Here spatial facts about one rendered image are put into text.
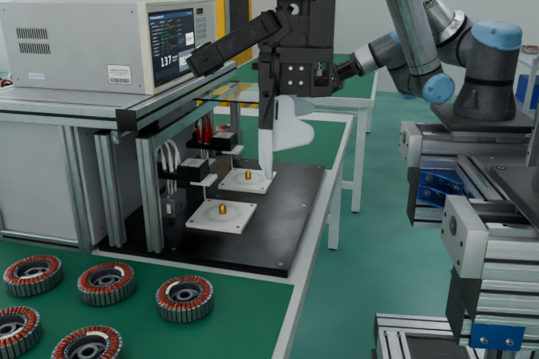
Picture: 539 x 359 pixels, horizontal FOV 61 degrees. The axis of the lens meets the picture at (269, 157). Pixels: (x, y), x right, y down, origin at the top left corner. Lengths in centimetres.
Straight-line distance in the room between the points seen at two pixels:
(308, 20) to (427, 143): 79
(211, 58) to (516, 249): 57
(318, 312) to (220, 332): 126
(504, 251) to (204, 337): 54
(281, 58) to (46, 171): 79
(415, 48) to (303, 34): 67
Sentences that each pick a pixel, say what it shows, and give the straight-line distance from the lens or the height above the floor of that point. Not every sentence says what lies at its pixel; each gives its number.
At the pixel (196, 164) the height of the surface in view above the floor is 92.
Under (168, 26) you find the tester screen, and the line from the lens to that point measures 117.
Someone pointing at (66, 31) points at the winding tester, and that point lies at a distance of 120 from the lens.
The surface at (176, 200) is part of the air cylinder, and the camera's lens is 125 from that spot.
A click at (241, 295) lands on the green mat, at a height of 75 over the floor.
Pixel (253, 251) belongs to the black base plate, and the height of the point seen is 77.
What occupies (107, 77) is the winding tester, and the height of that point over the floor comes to 115.
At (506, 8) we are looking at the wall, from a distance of 651.
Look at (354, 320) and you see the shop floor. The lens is 212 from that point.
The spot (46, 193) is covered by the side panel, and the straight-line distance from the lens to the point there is 120.
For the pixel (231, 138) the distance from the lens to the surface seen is 139.
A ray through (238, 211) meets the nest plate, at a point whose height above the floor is 78.
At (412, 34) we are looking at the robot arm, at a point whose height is 125.
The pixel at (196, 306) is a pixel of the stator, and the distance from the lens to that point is 92.
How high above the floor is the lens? 135
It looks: 21 degrees down
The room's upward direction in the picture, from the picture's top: straight up
